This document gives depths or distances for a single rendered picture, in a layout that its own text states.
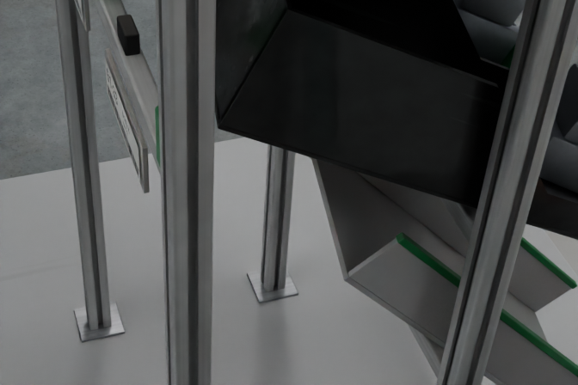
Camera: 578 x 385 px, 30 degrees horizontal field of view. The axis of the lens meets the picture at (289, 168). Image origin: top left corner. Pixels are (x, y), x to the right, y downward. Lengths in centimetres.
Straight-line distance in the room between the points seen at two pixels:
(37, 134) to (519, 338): 201
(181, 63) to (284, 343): 61
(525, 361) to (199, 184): 32
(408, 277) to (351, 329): 40
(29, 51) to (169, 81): 245
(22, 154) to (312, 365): 164
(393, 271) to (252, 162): 58
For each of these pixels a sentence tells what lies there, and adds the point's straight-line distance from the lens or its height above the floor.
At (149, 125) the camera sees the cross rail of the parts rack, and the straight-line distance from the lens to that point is 52.
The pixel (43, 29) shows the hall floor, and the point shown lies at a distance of 296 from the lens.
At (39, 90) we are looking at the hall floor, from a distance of 274.
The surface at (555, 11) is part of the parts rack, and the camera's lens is 49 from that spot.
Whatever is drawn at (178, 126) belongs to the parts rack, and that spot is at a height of 136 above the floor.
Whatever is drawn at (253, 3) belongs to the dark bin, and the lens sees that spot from 53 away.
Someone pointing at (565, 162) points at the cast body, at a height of 123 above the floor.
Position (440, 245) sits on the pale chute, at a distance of 79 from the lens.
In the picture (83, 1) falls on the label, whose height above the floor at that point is 129.
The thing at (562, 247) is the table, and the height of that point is 86.
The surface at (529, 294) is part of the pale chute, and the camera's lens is 88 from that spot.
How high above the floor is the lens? 164
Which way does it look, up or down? 41 degrees down
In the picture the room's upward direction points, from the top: 4 degrees clockwise
